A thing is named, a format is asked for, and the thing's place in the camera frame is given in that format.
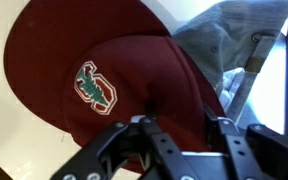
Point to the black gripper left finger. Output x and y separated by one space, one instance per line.
110 146

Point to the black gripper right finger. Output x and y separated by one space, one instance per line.
260 153

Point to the maroon cap with logo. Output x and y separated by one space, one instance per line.
117 50

